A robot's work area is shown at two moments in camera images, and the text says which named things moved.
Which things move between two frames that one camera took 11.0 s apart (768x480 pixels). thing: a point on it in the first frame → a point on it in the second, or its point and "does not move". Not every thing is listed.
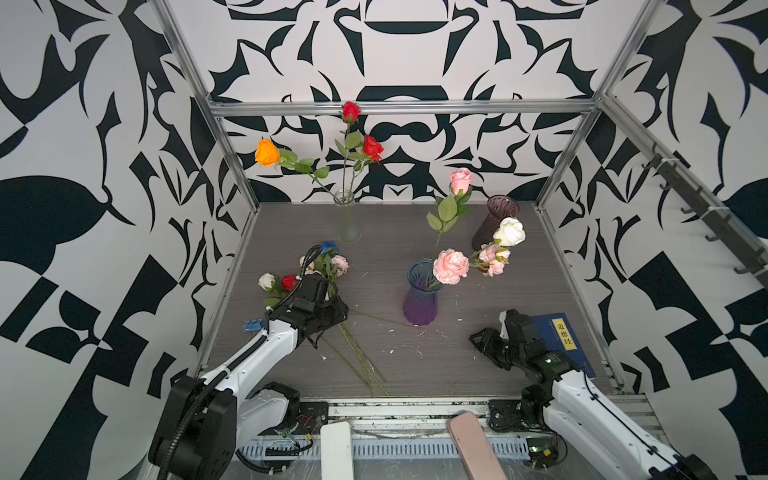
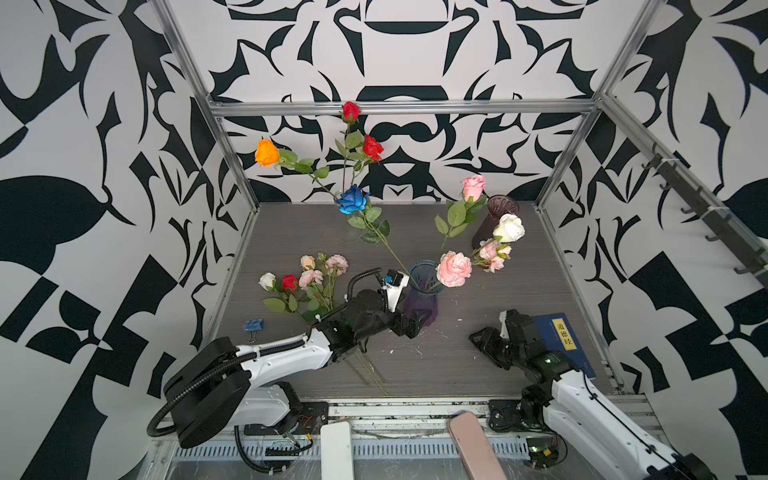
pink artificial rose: x=453 y=205 → x=460 y=212
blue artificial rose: x=329 y=249 → x=354 y=201
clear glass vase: x=348 y=222 does not move
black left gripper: x=341 y=313 → x=413 y=326
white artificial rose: x=509 y=233 does not move
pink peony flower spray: x=450 y=266 does not move
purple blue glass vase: x=420 y=304 does not move
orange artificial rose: x=269 y=154 does not move
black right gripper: x=486 y=343 does not move
